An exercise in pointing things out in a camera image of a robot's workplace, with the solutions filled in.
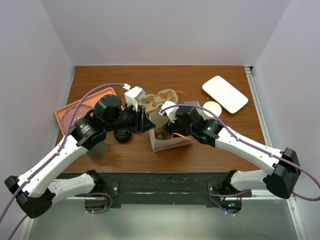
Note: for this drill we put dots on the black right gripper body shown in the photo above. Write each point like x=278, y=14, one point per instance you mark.
x=171, y=127

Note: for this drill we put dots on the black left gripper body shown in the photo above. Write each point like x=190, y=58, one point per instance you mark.
x=131, y=119

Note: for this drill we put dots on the brown paper takeout bag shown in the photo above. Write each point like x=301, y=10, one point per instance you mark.
x=177, y=140

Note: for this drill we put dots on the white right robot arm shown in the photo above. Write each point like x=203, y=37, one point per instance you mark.
x=277, y=171

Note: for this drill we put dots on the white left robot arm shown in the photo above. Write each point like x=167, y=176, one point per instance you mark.
x=39, y=188

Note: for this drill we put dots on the stack of black lids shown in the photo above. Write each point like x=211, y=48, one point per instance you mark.
x=122, y=135

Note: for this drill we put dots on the cardboard two-cup carrier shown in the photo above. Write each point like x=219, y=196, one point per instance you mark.
x=152, y=102

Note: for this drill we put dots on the stack of paper cups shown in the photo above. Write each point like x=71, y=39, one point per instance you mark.
x=213, y=107

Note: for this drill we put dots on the orange plastic tray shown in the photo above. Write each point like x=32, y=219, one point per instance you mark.
x=91, y=100

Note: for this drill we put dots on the grey cup with stirrers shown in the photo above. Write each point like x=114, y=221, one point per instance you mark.
x=98, y=151

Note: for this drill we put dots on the pink dotted plate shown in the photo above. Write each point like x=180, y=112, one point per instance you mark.
x=72, y=116

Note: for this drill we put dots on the white rectangular tray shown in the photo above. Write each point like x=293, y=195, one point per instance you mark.
x=231, y=99

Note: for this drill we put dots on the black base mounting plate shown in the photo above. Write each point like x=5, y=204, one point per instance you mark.
x=165, y=188

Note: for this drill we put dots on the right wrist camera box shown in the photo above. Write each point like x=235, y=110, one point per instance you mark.
x=169, y=109

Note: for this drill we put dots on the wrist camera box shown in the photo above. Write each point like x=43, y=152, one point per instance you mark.
x=133, y=97
x=169, y=109

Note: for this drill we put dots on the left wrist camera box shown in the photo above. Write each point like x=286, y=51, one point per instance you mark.
x=133, y=97

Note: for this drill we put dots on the aluminium frame rail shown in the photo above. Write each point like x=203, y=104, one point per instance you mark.
x=137, y=154

